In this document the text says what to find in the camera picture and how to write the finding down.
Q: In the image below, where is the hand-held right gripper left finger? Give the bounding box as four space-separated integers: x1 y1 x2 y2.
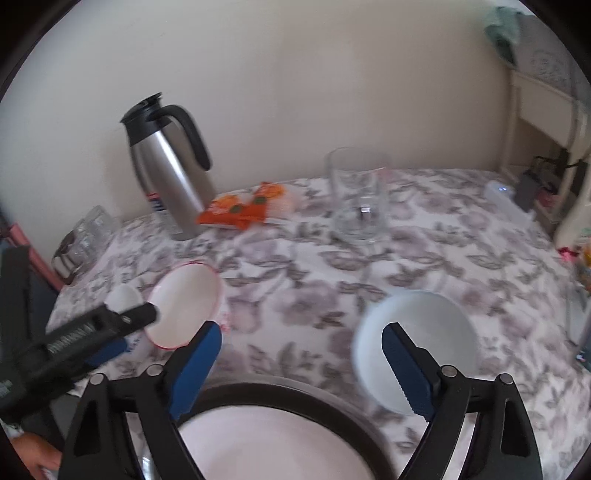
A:
60 320 223 480

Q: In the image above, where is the small white bowl red pattern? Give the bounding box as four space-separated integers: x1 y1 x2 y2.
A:
352 290 479 416

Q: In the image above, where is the clear glass cup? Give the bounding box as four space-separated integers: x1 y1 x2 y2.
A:
85 205 122 243
71 219 102 259

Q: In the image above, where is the stainless steel thermos jug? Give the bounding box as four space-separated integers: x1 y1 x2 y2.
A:
120 92 218 241

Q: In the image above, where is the black rimmed white plate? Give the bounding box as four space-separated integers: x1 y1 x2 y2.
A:
178 384 377 480

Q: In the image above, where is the white power bank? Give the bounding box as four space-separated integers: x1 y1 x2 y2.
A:
485 181 536 217

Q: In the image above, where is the large stainless steel basin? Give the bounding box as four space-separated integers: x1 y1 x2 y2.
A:
139 373 400 480

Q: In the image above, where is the dark grey charger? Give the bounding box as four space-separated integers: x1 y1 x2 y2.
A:
515 168 548 212

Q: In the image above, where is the green cloth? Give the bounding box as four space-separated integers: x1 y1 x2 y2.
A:
485 7 525 61

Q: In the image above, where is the grey printed bag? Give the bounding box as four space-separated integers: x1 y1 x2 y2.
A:
512 18 583 86

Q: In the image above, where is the clear glass mug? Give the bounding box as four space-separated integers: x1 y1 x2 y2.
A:
325 148 393 244

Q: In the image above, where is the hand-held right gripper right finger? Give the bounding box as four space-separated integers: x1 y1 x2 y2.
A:
381 322 544 480

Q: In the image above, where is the strawberry print bowl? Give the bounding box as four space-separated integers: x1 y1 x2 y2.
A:
145 261 232 349

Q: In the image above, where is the orange snack packet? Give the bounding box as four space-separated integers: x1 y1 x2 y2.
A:
252 181 301 222
198 194 269 230

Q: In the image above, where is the white rectangular bowl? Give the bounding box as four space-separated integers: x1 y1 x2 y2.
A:
104 284 144 310

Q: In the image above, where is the person's left hand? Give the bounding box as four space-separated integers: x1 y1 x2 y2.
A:
11 434 63 478

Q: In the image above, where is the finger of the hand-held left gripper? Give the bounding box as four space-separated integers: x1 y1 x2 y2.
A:
95 302 160 340
85 337 130 368

